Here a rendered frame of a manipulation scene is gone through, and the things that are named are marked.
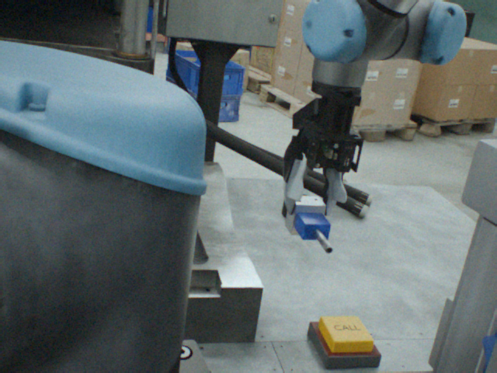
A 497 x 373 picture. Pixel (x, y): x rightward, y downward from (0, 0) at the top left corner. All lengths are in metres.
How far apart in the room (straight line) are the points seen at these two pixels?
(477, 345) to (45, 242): 0.20
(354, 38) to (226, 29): 0.97
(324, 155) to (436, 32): 0.23
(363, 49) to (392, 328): 0.48
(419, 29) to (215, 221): 0.46
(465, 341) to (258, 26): 1.37
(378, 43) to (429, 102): 4.75
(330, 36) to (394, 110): 4.30
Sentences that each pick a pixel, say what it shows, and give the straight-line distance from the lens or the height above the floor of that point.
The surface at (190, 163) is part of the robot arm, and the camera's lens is 0.24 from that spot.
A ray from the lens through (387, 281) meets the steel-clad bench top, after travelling 1.14.
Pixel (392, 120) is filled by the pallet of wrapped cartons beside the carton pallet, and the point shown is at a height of 0.17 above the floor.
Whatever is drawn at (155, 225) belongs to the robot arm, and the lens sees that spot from 0.24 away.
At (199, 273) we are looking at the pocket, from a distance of 0.88.
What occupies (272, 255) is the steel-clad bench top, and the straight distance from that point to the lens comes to 1.13.
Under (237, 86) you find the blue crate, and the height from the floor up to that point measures 0.28.
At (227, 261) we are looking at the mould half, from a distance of 0.90.
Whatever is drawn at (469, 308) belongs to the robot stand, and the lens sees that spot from 0.32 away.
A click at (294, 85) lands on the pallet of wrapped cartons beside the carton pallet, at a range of 5.32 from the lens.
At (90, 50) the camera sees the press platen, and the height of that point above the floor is 1.04.
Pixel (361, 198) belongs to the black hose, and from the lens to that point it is 1.42.
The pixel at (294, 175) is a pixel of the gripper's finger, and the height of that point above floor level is 1.00.
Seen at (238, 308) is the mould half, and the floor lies 0.86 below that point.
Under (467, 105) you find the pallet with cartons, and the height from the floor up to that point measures 0.27.
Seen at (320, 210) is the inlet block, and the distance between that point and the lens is 0.98.
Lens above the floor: 1.32
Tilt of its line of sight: 21 degrees down
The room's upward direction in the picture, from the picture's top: 8 degrees clockwise
